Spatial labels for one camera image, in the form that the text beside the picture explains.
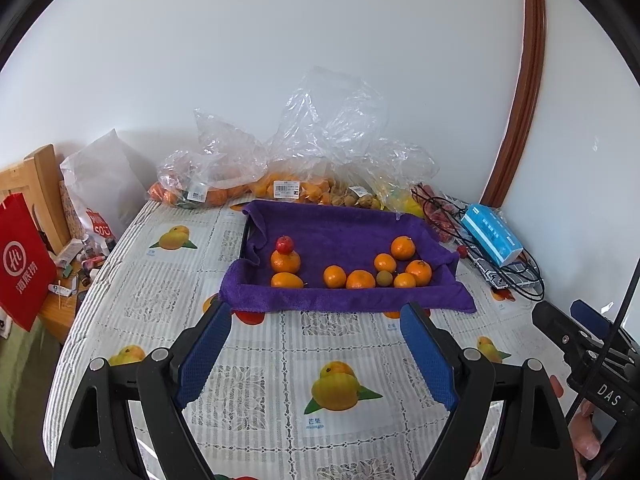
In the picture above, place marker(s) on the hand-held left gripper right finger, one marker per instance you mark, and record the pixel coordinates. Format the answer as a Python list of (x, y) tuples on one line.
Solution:
[(430, 355)]

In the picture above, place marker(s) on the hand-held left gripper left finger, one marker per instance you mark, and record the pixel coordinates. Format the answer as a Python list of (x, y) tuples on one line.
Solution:
[(200, 355)]

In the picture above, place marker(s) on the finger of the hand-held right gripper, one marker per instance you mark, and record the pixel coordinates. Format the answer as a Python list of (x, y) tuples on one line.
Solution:
[(592, 317), (555, 327)]

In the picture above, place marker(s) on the small greenish brown fruit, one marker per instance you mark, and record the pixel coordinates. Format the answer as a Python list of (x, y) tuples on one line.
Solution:
[(384, 278)]

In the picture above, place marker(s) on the black tray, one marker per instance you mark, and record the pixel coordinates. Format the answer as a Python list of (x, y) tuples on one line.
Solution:
[(246, 240)]

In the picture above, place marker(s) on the large ribbed orange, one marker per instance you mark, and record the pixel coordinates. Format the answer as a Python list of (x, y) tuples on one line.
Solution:
[(285, 261)]

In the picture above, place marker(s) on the small red apple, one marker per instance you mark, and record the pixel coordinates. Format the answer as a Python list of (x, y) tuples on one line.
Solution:
[(284, 246)]

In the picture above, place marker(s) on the purple towel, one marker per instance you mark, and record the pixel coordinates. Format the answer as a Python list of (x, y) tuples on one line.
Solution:
[(340, 230)]

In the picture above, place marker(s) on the pile of small red fruits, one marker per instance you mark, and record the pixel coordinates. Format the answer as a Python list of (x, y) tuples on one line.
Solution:
[(440, 220)]

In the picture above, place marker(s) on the person's right hand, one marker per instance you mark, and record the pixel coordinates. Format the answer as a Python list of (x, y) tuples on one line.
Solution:
[(582, 435)]

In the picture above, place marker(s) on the grey power strip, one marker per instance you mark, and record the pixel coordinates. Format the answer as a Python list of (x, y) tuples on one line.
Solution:
[(500, 272)]

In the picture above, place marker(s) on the blue tissue box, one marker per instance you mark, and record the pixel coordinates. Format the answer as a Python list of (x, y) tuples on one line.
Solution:
[(492, 232)]

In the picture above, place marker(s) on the wooden side table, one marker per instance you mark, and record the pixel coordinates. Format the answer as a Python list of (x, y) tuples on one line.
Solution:
[(60, 317)]

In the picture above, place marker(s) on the pile of small packets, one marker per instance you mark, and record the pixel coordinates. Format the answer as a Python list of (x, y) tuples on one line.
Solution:
[(82, 260)]

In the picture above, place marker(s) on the clear bag of yellow fruit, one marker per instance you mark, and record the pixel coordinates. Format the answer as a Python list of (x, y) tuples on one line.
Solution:
[(400, 200)]

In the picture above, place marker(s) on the clear bag of golden berries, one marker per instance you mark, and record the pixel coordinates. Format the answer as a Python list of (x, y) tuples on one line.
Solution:
[(355, 200)]

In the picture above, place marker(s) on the clear bag of mandarins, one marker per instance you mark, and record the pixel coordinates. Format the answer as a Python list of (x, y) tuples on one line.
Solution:
[(200, 170)]

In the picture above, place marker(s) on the white plastic bag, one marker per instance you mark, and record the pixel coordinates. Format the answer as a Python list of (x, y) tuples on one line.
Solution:
[(105, 180)]

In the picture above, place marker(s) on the red paper bag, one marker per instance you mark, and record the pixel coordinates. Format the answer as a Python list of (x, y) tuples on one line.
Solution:
[(25, 260)]

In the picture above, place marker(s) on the wooden chair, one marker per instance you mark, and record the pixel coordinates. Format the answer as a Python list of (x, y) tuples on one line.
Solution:
[(35, 170)]

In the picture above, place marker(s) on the clear bag of kumquats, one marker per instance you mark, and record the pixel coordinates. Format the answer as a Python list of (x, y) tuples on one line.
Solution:
[(320, 130)]

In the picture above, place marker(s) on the brown wooden door frame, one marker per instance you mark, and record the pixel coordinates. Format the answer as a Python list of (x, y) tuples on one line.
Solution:
[(525, 85)]

